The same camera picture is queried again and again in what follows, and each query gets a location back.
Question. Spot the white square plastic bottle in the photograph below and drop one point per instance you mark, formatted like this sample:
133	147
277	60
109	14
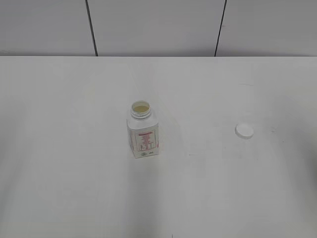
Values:
143	132

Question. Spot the white round bottle cap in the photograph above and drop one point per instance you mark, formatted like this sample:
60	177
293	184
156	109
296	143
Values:
244	130

